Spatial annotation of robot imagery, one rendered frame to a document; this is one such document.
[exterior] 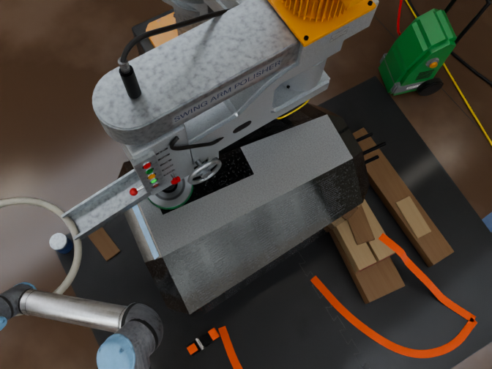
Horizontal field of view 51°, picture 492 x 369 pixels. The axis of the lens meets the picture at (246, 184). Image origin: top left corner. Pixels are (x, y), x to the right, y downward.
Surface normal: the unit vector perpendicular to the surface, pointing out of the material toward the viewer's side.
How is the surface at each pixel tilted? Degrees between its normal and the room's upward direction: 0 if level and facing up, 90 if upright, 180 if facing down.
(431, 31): 34
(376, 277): 0
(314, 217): 45
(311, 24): 0
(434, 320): 0
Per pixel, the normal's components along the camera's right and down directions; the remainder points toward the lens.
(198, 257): 0.35, 0.36
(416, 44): -0.91, 0.12
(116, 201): -0.10, -0.26
